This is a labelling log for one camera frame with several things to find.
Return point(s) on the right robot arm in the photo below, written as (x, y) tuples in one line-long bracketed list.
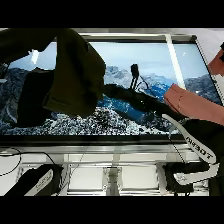
[(200, 150)]

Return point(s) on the dark olive garment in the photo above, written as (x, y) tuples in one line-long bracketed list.
[(78, 73)]

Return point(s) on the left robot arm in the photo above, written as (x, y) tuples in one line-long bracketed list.
[(40, 181)]

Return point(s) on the silver frame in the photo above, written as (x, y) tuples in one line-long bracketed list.
[(133, 150)]

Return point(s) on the pink garment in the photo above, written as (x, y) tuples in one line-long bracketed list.
[(195, 104), (217, 64)]

